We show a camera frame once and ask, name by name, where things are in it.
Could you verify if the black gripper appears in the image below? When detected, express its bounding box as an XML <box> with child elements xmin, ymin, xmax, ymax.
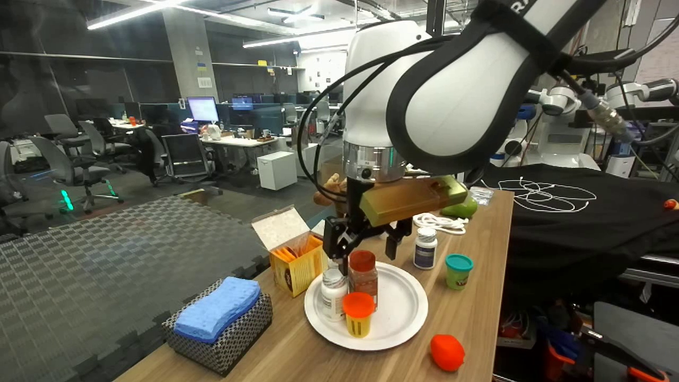
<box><xmin>321</xmin><ymin>176</ymin><xmax>414</xmax><ymax>277</ymax></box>

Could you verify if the orange lid spice jar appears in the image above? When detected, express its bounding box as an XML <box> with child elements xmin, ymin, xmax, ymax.
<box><xmin>348</xmin><ymin>248</ymin><xmax>380</xmax><ymax>308</ymax></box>

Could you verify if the white bottle blue label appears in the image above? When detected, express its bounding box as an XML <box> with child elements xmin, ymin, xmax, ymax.
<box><xmin>317</xmin><ymin>265</ymin><xmax>351</xmax><ymax>320</ymax></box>

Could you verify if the orange lid yellow dough tub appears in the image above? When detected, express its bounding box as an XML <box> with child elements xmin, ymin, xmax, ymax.
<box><xmin>341</xmin><ymin>290</ymin><xmax>378</xmax><ymax>339</ymax></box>

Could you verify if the white paper plate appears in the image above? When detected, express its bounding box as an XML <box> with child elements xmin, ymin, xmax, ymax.
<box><xmin>302</xmin><ymin>259</ymin><xmax>432</xmax><ymax>355</ymax></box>

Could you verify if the orange plush toy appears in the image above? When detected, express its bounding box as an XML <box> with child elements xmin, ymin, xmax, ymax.
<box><xmin>428</xmin><ymin>334</ymin><xmax>468</xmax><ymax>375</ymax></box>

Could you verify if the yellow tea box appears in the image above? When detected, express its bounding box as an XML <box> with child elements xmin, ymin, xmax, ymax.
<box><xmin>251</xmin><ymin>207</ymin><xmax>336</xmax><ymax>299</ymax></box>

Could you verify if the teal lid green dough tub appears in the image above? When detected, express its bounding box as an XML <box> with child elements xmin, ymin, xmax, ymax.
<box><xmin>443</xmin><ymin>253</ymin><xmax>475</xmax><ymax>290</ymax></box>

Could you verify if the white cabinet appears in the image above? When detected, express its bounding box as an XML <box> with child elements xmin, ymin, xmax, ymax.
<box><xmin>254</xmin><ymin>148</ymin><xmax>299</xmax><ymax>193</ymax></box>
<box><xmin>291</xmin><ymin>142</ymin><xmax>327</xmax><ymax>180</ymax></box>

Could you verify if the office desk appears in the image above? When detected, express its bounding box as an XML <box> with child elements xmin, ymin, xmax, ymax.
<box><xmin>200</xmin><ymin>134</ymin><xmax>281</xmax><ymax>176</ymax></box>

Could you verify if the blue sponge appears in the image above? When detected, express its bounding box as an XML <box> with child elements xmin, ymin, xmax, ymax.
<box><xmin>173</xmin><ymin>277</ymin><xmax>263</xmax><ymax>346</ymax></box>

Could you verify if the grey woven basket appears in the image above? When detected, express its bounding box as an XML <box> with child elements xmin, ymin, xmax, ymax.
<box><xmin>159</xmin><ymin>288</ymin><xmax>275</xmax><ymax>378</ymax></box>

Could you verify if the black office chair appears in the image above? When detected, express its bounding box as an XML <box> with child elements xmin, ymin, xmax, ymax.
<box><xmin>159</xmin><ymin>132</ymin><xmax>224</xmax><ymax>197</ymax></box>
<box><xmin>29</xmin><ymin>134</ymin><xmax>123</xmax><ymax>214</ymax></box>
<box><xmin>74</xmin><ymin>116</ymin><xmax>137</xmax><ymax>172</ymax></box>

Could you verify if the lit computer monitor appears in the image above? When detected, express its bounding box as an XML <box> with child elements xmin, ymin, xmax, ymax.
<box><xmin>184</xmin><ymin>95</ymin><xmax>221</xmax><ymax>126</ymax></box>

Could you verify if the black cloth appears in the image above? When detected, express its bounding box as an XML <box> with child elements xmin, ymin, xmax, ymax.
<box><xmin>470</xmin><ymin>163</ymin><xmax>679</xmax><ymax>285</ymax></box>

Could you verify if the grey foam floor mat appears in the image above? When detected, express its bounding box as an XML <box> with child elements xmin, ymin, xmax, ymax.
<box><xmin>0</xmin><ymin>192</ymin><xmax>336</xmax><ymax>382</ymax></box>

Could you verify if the ceiling light strip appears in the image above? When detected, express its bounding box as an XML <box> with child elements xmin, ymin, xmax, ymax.
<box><xmin>85</xmin><ymin>0</ymin><xmax>194</xmax><ymax>33</ymax></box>

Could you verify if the yellow wrist mount plate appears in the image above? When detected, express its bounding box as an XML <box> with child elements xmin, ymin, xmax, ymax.
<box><xmin>358</xmin><ymin>174</ymin><xmax>470</xmax><ymax>230</ymax></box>

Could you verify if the white coiled cord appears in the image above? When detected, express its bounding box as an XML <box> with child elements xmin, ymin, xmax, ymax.
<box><xmin>412</xmin><ymin>211</ymin><xmax>471</xmax><ymax>238</ymax></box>

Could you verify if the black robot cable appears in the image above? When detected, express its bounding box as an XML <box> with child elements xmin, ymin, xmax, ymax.
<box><xmin>296</xmin><ymin>35</ymin><xmax>441</xmax><ymax>209</ymax></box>

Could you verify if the thin white cable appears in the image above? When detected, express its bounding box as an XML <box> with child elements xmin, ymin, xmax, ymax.
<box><xmin>496</xmin><ymin>176</ymin><xmax>600</xmax><ymax>216</ymax></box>

